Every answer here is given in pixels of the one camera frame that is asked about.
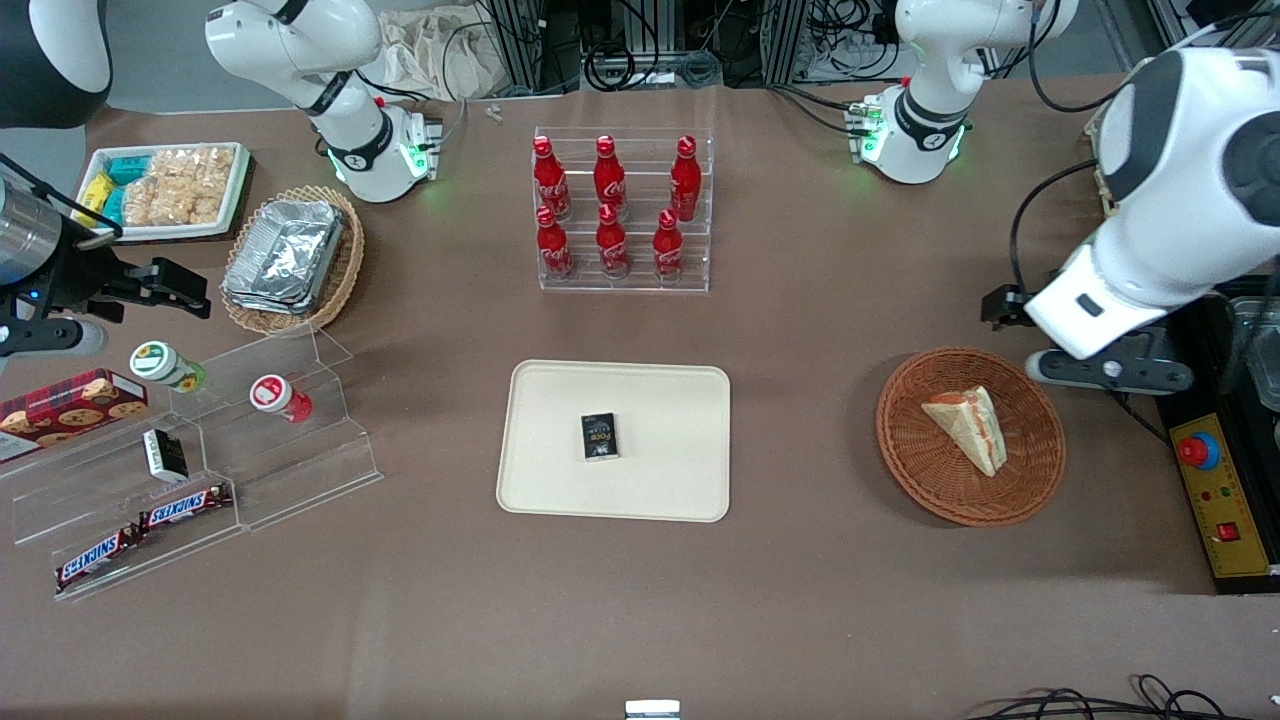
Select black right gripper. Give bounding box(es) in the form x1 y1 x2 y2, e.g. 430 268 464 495
0 218 212 323

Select wrapped triangle sandwich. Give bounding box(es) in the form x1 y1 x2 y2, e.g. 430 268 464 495
920 385 1008 478

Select white rectangular snack tray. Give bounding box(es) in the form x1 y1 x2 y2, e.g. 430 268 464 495
74 141 252 242

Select brown wicker basket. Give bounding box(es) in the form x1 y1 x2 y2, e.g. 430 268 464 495
875 346 1068 529

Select light tan wicker basket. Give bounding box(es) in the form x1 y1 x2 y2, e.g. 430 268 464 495
219 184 367 337

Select beige plastic tray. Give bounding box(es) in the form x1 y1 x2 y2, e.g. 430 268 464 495
496 359 732 524

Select green lid sunflower cup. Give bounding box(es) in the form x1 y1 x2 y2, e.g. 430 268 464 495
129 340 207 394

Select rice cracker bag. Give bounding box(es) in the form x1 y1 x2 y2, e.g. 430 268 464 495
121 146 238 228

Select yellow snack packet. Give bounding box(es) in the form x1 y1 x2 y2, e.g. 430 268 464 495
77 171 118 217

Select stacked aluminium foil trays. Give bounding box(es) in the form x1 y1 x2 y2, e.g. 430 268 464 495
221 197 347 317

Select red tartan cookie box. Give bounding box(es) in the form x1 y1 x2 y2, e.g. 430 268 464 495
0 368 150 464

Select red lid strawberry cup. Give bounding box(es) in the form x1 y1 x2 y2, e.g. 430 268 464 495
249 373 314 425

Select black box with white side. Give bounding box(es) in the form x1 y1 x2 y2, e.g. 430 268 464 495
142 428 190 485

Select black equipment case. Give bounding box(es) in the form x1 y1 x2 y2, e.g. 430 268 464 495
1154 270 1280 598

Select Snickers chocolate bar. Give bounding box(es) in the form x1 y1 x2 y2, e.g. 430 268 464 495
54 526 142 592
137 483 234 532

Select clear acrylic step shelf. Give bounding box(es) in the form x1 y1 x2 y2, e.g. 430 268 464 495
0 324 385 603

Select clear plastic container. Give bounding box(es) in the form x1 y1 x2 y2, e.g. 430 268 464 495
1225 293 1280 413

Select yellow emergency stop box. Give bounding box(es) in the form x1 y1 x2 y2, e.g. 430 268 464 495
1169 411 1280 582

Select red cola bottle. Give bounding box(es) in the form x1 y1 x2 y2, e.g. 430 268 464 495
535 205 577 282
532 135 572 222
652 208 686 282
595 203 632 279
669 135 704 224
593 134 630 217

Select white cloth bag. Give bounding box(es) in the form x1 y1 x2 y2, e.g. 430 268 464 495
378 6 503 102

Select clear acrylic bottle rack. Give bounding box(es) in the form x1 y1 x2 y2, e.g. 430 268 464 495
532 126 717 294

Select small black box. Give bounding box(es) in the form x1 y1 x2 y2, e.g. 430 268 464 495
580 411 622 463

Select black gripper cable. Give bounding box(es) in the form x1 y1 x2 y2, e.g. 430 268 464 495
0 153 123 241
1008 158 1103 293

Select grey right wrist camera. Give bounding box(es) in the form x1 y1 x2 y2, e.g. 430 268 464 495
0 316 107 361

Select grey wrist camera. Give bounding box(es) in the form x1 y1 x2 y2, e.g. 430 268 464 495
1028 335 1197 397
0 316 107 361

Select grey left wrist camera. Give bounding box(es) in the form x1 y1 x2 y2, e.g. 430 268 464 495
1028 335 1197 397

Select aluminium frame rack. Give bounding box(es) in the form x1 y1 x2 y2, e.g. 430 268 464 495
763 0 903 87
478 0 583 97

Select black floor cable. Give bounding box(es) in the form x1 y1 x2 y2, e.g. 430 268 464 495
963 674 1267 720

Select black coiled cable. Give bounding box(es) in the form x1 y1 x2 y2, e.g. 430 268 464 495
584 38 663 93

